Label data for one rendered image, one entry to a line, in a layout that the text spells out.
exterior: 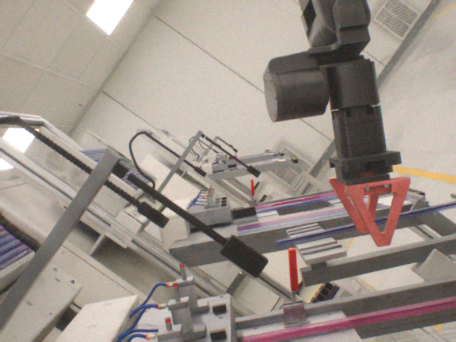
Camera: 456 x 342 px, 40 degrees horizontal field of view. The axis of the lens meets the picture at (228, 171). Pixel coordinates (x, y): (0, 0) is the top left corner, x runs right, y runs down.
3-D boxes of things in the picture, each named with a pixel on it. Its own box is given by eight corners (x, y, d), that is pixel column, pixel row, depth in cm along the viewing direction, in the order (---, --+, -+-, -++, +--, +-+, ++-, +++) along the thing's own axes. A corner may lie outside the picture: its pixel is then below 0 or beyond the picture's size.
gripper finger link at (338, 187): (345, 243, 74) (333, 164, 73) (335, 233, 81) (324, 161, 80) (402, 234, 74) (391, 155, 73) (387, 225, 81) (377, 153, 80)
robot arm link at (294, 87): (361, -8, 70) (339, 26, 79) (261, 4, 69) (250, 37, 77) (386, 93, 68) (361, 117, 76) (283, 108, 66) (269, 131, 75)
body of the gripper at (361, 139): (344, 177, 68) (334, 110, 68) (330, 172, 79) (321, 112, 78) (404, 168, 68) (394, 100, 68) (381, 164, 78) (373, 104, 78)
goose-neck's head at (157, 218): (170, 218, 88) (144, 199, 88) (169, 219, 87) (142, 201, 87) (163, 228, 89) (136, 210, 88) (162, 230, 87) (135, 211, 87)
